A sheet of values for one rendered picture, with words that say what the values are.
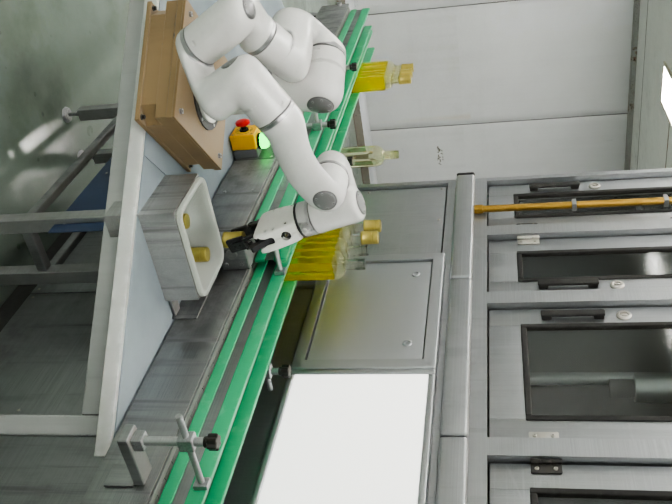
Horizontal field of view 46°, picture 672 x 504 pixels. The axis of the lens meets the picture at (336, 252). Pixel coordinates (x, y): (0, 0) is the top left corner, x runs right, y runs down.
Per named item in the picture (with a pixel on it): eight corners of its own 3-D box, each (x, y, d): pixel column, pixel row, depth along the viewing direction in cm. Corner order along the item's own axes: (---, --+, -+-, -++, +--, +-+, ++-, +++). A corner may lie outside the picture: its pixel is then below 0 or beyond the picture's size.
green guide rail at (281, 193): (248, 237, 189) (281, 235, 188) (248, 233, 189) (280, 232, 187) (351, 11, 332) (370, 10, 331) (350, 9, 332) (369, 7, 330)
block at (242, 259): (221, 272, 190) (249, 271, 189) (213, 238, 185) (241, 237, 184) (225, 263, 193) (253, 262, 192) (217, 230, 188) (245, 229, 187)
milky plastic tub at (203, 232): (167, 302, 174) (204, 301, 172) (138, 215, 162) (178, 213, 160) (191, 258, 188) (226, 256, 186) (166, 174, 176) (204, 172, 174)
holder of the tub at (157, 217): (171, 320, 177) (204, 319, 175) (137, 214, 162) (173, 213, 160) (194, 276, 191) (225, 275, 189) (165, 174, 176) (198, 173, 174)
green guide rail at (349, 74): (255, 262, 193) (286, 261, 191) (254, 259, 193) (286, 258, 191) (353, 29, 336) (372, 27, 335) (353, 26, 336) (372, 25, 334)
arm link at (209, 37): (236, 40, 165) (184, -1, 155) (285, 3, 158) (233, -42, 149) (238, 87, 158) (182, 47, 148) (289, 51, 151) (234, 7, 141)
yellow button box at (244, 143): (232, 159, 220) (258, 158, 219) (227, 135, 216) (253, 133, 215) (239, 148, 226) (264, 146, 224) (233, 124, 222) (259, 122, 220)
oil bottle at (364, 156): (322, 170, 271) (398, 165, 266) (320, 155, 268) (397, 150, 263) (325, 162, 276) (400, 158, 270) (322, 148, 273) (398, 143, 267)
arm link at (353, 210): (337, 166, 152) (343, 141, 159) (288, 182, 156) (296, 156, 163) (367, 227, 160) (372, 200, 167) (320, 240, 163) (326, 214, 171)
